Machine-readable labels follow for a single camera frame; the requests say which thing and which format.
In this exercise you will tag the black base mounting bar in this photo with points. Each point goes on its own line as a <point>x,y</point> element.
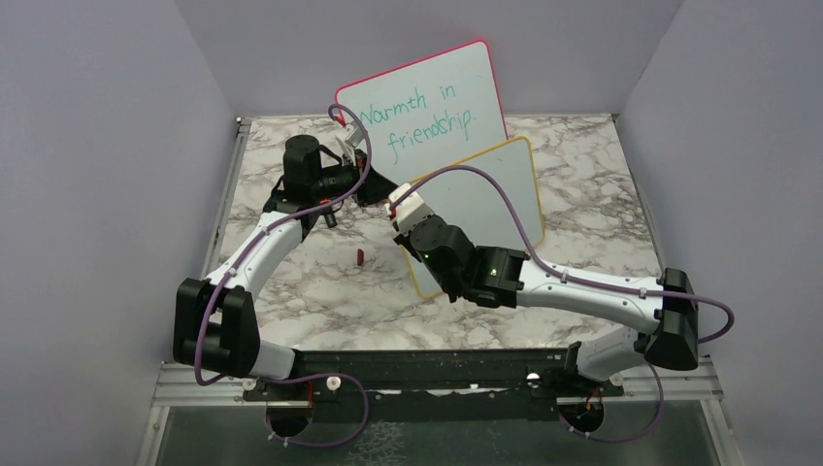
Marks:
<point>416,385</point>

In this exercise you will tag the black orange highlighter marker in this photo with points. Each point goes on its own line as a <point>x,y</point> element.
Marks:
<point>329,215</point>

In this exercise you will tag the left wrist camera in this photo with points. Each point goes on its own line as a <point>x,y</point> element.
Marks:
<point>349,137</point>

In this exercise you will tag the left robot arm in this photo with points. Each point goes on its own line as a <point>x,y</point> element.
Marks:
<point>215,326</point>

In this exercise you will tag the yellow framed whiteboard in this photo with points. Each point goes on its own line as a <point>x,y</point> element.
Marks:
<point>486,213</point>

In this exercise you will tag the aluminium table edge rail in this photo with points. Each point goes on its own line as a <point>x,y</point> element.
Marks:
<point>223,209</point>

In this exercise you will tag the pink framed whiteboard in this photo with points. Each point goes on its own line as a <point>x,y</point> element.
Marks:
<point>429,113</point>

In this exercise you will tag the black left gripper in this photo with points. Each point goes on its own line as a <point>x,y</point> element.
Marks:
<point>375,186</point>

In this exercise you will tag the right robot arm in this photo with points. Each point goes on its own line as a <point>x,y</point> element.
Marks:
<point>656,323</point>

